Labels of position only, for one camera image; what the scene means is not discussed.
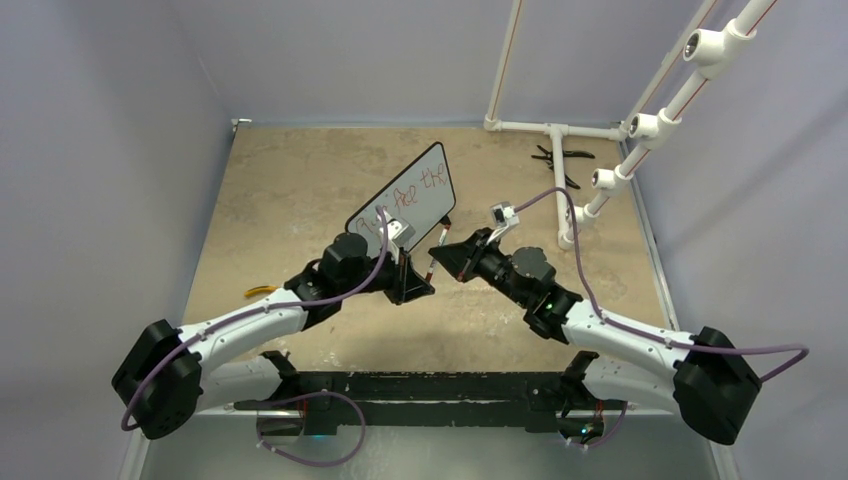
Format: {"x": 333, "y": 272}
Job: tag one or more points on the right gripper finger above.
{"x": 456, "y": 263}
{"x": 478, "y": 238}

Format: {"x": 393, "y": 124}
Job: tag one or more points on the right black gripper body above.
{"x": 491, "y": 268}

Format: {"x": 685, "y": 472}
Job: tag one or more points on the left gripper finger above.
{"x": 405, "y": 294}
{"x": 406, "y": 275}

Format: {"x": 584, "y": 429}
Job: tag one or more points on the small black-framed whiteboard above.
{"x": 420, "y": 195}

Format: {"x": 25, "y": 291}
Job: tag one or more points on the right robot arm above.
{"x": 694, "y": 376}

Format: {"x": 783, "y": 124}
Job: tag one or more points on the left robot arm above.
{"x": 164, "y": 377}

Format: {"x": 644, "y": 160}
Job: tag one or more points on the black pliers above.
{"x": 547, "y": 156}

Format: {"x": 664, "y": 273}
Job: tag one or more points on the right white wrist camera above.
{"x": 505, "y": 219}

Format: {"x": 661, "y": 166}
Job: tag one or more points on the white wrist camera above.
{"x": 398, "y": 234}
{"x": 505, "y": 219}

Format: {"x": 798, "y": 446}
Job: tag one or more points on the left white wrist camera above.
{"x": 398, "y": 234}

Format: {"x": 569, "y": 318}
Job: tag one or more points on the yellow-handled pliers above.
{"x": 258, "y": 291}

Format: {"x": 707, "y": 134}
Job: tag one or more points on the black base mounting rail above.
{"x": 537, "y": 402}

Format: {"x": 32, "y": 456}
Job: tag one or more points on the aluminium extrusion frame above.
{"x": 224, "y": 443}

